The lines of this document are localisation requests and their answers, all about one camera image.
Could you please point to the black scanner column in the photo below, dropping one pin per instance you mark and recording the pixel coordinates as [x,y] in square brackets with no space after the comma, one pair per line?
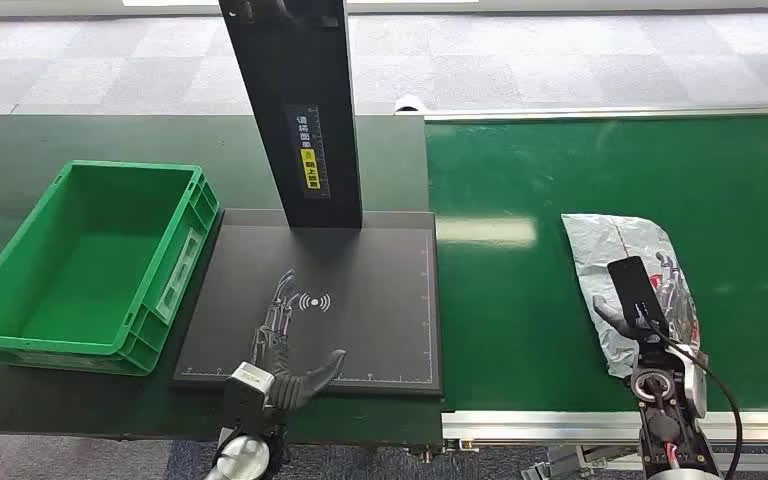
[304,79]

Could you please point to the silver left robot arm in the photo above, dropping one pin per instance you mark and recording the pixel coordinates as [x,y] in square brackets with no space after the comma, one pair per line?
[241,457]

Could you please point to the green conveyor belt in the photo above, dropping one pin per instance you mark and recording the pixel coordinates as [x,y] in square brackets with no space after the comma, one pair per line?
[556,185]

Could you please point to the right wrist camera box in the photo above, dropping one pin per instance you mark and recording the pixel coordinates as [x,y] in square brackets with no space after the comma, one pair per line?
[636,291]

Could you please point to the dark green table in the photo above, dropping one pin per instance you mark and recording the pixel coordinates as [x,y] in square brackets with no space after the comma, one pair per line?
[126,139]

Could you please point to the black and yellow column label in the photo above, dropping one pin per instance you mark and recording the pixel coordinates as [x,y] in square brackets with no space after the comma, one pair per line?
[310,152]

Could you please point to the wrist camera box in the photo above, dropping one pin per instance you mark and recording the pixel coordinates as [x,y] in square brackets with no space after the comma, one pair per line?
[246,391]
[636,291]

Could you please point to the black scanner platform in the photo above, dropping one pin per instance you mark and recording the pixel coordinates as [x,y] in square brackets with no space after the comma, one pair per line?
[371,318]

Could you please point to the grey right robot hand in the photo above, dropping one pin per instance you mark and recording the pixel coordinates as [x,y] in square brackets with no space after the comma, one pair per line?
[679,298]

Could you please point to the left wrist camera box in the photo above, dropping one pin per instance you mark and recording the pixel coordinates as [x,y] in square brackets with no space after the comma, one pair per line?
[246,391]

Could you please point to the green plastic crate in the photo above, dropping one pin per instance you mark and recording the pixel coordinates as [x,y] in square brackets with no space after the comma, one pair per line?
[92,265]

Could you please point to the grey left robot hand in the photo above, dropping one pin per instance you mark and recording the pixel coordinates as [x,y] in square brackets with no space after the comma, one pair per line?
[298,387]

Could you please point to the grey plastic mailer package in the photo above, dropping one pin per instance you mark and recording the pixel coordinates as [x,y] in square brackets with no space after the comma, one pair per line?
[599,245]

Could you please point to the aluminium conveyor frame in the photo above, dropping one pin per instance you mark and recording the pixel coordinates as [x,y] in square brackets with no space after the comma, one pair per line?
[556,427]

